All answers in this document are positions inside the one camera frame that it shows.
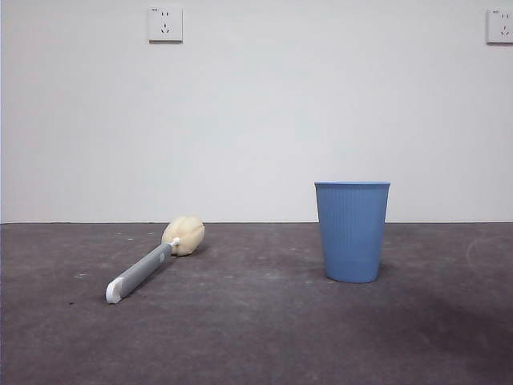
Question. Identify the blue ribbed plastic cup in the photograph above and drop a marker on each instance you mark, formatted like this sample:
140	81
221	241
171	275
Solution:
352	236

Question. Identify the white wall socket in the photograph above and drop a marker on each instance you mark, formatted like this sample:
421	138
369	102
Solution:
501	27
165	25

